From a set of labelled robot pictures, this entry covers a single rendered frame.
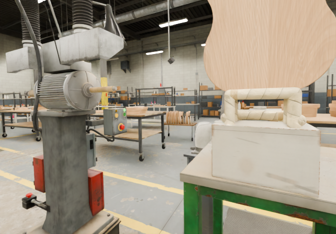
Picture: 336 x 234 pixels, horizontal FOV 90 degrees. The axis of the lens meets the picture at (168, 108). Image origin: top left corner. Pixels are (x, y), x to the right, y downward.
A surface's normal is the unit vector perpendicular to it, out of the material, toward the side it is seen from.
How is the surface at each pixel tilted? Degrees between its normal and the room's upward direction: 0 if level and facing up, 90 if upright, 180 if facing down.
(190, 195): 91
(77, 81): 85
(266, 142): 90
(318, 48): 92
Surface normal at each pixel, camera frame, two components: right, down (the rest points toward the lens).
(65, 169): 0.90, 0.00
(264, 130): -0.47, 0.05
